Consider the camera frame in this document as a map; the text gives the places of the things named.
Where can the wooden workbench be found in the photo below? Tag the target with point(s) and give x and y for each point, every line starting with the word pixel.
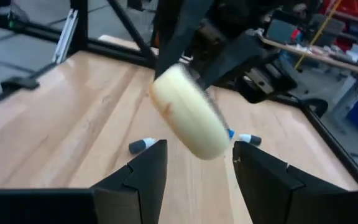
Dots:
pixel 315 56

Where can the silver corner bracket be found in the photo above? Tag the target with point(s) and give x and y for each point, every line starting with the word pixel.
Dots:
pixel 65 35

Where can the black aluminium table frame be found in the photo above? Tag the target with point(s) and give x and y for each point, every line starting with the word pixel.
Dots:
pixel 79 31

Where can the chocolate drizzle toy donut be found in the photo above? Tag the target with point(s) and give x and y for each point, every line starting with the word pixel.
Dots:
pixel 188 115

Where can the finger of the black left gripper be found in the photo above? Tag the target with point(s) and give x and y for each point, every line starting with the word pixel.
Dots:
pixel 235 59
pixel 182 31

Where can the black table clamp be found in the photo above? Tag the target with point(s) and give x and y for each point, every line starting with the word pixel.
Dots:
pixel 19 83
pixel 317 107

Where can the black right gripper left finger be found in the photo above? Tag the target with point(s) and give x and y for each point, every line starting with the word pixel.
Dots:
pixel 57 205

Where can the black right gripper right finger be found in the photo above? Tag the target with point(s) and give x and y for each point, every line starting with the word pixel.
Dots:
pixel 291 199

